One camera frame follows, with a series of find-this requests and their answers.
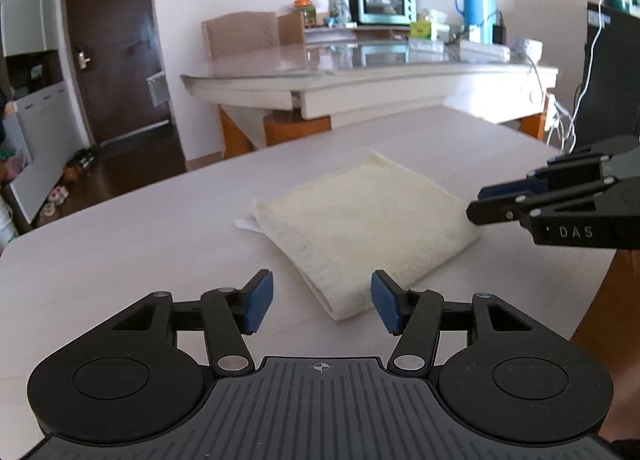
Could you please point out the white power strip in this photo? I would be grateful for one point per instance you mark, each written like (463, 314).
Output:
(484, 50)

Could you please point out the green tissue box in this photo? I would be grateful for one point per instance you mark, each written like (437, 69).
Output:
(421, 30)

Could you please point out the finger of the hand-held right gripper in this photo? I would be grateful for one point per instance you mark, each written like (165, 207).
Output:
(500, 207)
(580, 164)

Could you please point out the wooden shelf riser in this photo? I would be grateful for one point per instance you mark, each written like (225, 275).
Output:
(350, 32)

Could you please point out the dark brown door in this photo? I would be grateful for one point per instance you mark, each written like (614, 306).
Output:
(120, 49)

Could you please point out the white dotted mug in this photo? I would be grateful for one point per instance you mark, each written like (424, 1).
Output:
(527, 46)

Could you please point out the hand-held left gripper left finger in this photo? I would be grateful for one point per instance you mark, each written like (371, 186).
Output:
(260, 302)

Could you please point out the teal toaster oven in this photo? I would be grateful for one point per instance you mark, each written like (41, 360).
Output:
(382, 2)

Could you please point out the white tissue box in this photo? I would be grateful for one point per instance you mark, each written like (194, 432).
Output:
(437, 22)

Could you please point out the white glass-topped dining table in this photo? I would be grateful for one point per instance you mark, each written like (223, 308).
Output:
(380, 84)

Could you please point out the cream terry towel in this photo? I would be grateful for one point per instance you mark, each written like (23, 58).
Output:
(370, 225)

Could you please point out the snack packets beside oven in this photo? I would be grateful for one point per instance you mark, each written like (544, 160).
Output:
(339, 9)

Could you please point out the dark shoes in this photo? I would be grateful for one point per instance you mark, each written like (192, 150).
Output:
(87, 158)

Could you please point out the white plastic bucket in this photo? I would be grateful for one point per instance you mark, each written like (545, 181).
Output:
(6, 225)

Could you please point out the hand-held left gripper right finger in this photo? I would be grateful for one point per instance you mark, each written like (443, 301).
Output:
(385, 302)

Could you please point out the glass jar with orange lid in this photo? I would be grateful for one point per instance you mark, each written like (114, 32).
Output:
(305, 12)

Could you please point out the brown shoes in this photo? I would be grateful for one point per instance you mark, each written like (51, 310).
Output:
(73, 173)

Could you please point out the brown wooden box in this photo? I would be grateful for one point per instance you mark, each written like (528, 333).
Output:
(290, 30)

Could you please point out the black charger adapter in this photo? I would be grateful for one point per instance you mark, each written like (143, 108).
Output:
(500, 34)

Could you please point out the light slippers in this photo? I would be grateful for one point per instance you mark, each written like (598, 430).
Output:
(48, 209)
(59, 195)

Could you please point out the grey white entry cabinet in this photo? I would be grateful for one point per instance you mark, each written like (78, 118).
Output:
(35, 89)

